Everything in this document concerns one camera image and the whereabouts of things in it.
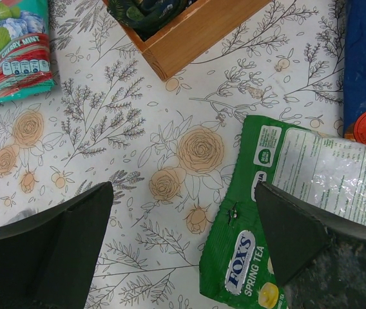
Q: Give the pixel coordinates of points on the green Fox's spring tea bag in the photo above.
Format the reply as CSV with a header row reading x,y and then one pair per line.
x,y
322,170

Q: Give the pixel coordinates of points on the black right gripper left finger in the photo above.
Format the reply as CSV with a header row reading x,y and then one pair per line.
x,y
48,260

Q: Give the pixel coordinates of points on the silver foil snack packet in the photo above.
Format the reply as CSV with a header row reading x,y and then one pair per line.
x,y
22,215

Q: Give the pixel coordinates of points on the wooden compartment tray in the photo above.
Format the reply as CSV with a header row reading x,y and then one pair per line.
x,y
191,33

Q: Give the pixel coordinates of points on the dark rosette bottom left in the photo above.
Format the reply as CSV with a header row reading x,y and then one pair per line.
x,y
146,17

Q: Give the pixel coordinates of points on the teal Fox's mint candy bag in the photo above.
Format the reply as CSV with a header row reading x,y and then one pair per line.
x,y
25,67

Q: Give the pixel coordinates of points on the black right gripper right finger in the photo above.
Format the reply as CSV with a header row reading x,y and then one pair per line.
x,y
319,258

